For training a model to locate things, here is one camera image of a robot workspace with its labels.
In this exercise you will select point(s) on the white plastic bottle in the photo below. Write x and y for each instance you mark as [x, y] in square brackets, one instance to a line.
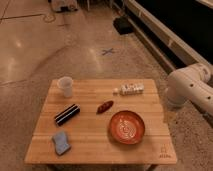
[129, 89]

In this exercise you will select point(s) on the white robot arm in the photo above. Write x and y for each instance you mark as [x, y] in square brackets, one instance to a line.
[190, 84]

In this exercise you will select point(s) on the red brown sweet potato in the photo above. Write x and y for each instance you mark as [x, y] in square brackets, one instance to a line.
[105, 106]

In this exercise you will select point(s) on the wooden table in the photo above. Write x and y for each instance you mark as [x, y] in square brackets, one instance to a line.
[87, 131]

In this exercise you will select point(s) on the black white striped box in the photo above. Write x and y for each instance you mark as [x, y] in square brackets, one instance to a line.
[67, 114]

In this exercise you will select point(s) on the translucent plastic cup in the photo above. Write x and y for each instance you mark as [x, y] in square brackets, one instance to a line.
[65, 85]

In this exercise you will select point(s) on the orange patterned bowl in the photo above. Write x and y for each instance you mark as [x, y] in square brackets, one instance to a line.
[126, 127]

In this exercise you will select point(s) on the black box on floor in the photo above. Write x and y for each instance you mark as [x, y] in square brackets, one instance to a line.
[122, 26]

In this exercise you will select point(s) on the blue sponge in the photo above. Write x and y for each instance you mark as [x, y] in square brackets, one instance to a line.
[61, 143]

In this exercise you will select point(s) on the long white black bench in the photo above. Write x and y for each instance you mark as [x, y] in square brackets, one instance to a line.
[182, 29]

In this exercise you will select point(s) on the white equipment with cables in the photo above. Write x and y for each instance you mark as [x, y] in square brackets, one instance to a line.
[63, 5]

